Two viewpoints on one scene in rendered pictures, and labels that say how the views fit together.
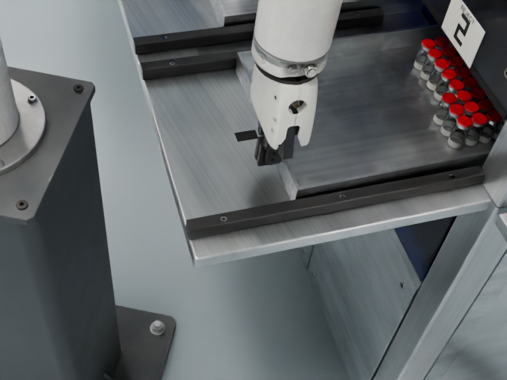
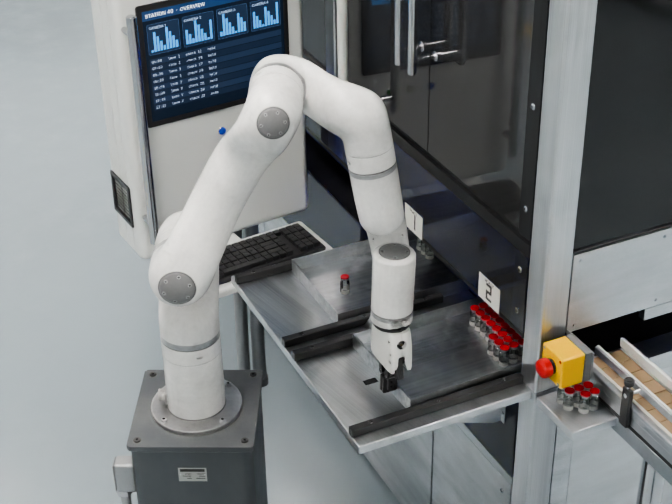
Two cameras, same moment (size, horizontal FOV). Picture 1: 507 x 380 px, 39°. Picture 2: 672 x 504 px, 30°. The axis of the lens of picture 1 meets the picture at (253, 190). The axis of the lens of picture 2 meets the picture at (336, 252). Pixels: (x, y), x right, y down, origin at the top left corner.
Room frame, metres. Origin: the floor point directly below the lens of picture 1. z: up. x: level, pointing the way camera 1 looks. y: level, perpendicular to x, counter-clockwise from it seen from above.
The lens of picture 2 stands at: (-1.43, 0.16, 2.51)
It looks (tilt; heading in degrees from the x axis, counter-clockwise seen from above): 32 degrees down; 358
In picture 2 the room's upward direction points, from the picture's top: 1 degrees counter-clockwise
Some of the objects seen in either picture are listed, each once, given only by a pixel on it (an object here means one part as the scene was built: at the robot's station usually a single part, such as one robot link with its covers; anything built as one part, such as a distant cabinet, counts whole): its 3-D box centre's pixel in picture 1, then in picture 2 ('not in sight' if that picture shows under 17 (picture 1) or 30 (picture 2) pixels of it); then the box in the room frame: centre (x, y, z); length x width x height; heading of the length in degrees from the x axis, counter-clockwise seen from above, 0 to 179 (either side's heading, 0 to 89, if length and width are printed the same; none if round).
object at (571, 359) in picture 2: not in sight; (565, 361); (0.57, -0.36, 1.00); 0.08 x 0.07 x 0.07; 113
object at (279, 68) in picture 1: (291, 48); (392, 314); (0.62, -0.02, 1.09); 0.09 x 0.08 x 0.03; 23
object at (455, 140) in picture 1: (459, 132); (504, 355); (0.72, -0.27, 0.90); 0.02 x 0.02 x 0.05
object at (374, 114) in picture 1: (377, 105); (449, 350); (0.75, -0.16, 0.90); 0.34 x 0.26 x 0.04; 114
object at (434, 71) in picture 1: (448, 90); (493, 333); (0.80, -0.26, 0.91); 0.18 x 0.02 x 0.05; 24
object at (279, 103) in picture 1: (281, 88); (390, 339); (0.62, -0.02, 1.03); 0.10 x 0.08 x 0.11; 23
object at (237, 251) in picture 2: not in sight; (245, 256); (1.30, 0.30, 0.82); 0.40 x 0.14 x 0.02; 119
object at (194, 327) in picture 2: not in sight; (187, 275); (0.67, 0.38, 1.16); 0.19 x 0.12 x 0.24; 177
